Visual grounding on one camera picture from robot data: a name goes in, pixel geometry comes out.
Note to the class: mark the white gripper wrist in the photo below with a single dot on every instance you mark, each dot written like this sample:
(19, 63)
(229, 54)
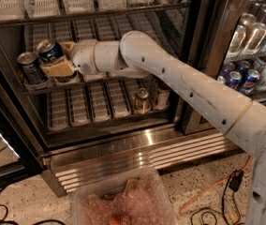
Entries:
(83, 58)

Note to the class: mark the blue pepsi can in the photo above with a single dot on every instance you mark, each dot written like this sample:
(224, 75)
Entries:
(49, 50)
(29, 65)
(234, 78)

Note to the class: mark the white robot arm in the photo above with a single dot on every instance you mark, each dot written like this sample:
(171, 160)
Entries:
(239, 118)

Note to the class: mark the bronze can bottom shelf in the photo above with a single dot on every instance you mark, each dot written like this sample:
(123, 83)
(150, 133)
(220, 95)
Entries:
(141, 101)

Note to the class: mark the open fridge door left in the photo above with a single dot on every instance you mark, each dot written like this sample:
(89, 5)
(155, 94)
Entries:
(19, 158)

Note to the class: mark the stainless fridge base grille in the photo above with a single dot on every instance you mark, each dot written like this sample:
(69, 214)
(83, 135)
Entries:
(74, 167)

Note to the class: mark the red soda can in bin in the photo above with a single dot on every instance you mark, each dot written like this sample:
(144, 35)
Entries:
(120, 220)

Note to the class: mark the fridge glass door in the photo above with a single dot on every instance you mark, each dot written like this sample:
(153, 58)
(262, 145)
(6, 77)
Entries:
(209, 30)

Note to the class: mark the blue pepsi can behind glass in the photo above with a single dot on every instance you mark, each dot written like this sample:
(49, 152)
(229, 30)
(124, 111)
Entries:
(234, 78)

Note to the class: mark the clear plastic bin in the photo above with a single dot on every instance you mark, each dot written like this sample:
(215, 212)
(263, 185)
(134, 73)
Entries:
(137, 194)

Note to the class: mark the black power adapter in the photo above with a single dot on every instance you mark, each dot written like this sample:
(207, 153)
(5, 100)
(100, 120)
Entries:
(236, 180)

